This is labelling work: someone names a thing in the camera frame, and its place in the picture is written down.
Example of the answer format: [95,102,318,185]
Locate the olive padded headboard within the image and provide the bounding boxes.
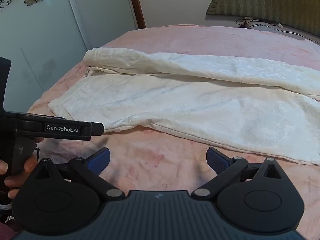
[205,0,320,37]

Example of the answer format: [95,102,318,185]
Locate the pink blanket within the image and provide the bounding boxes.
[26,24,320,233]

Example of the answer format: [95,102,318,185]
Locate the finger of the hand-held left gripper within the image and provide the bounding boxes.
[90,122,105,136]

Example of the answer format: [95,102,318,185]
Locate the person's left hand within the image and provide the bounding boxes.
[0,153,38,199]

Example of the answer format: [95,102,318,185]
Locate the brown wooden door frame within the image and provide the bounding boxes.
[126,0,147,29]

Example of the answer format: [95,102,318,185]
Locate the cream white blanket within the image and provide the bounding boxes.
[47,47,320,166]

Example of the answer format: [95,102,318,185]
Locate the flower print wardrobe door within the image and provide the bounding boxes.
[0,0,139,113]

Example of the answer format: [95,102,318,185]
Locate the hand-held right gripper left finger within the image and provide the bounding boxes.
[35,147,126,202]

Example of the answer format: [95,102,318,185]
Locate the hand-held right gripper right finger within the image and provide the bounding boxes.
[191,147,283,202]

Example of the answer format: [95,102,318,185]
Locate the grey pillow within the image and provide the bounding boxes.
[239,17,320,46]

